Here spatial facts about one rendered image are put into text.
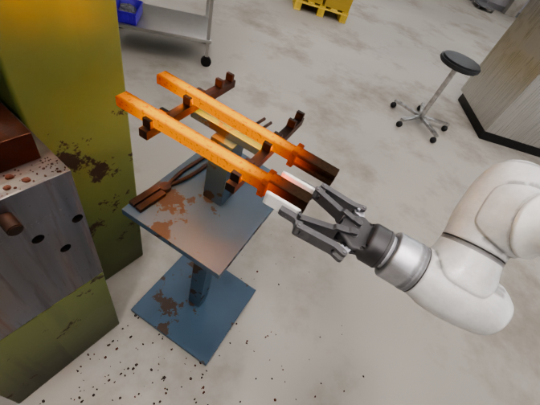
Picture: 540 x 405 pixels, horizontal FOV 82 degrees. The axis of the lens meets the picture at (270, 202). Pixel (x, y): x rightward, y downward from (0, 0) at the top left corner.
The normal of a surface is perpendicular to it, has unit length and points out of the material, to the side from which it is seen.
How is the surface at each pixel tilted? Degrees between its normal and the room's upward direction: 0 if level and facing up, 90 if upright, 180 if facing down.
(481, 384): 0
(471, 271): 40
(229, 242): 0
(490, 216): 68
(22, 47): 90
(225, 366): 0
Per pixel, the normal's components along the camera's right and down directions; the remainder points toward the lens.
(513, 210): -0.79, -0.37
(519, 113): -0.12, 0.74
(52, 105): 0.75, 0.61
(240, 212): 0.25, -0.62
